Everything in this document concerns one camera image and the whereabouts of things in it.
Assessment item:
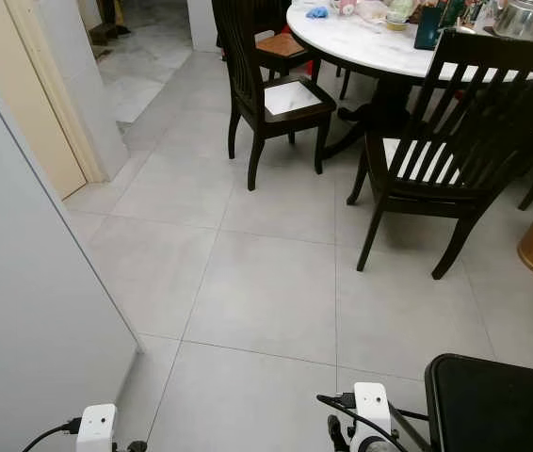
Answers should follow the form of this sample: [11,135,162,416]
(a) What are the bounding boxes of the dark chair with white seat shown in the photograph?
[210,0,339,192]

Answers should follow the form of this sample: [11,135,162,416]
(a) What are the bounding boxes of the steel pot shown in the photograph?
[492,0,533,41]

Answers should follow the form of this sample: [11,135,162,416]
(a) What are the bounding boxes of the dark teal box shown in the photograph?
[413,7,447,52]

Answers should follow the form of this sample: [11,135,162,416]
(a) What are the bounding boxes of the stacked small bowls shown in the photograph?
[384,0,416,32]

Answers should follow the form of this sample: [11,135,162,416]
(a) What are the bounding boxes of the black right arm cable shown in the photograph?
[315,393,432,452]

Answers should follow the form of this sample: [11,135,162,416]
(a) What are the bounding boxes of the white partition panel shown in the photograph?
[0,45,144,452]

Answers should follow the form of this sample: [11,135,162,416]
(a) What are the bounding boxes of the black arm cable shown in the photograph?
[315,393,432,452]
[20,417,82,452]

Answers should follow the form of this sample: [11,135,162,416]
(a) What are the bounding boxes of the beige door frame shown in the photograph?
[0,0,109,201]

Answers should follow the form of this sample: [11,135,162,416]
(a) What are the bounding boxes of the dark slat-back wooden chair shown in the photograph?
[346,27,533,282]

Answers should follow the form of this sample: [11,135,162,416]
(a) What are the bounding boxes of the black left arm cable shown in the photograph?
[20,417,82,452]

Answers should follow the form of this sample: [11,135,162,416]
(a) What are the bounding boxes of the round white marble table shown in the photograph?
[285,0,533,159]

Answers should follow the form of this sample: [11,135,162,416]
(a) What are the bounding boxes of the dark chair with brown seat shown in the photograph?
[252,31,313,82]

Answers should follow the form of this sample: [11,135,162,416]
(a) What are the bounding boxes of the black padded seat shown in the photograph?
[424,353,533,452]

